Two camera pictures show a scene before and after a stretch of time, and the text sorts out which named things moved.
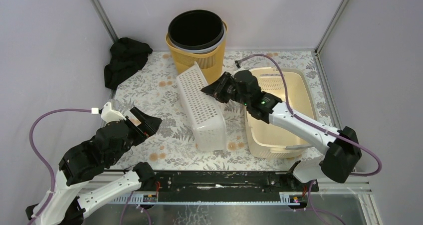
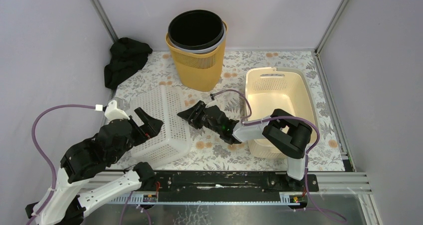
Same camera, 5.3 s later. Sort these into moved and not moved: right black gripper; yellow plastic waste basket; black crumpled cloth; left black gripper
Moved: right black gripper
Not moved: black crumpled cloth; left black gripper; yellow plastic waste basket
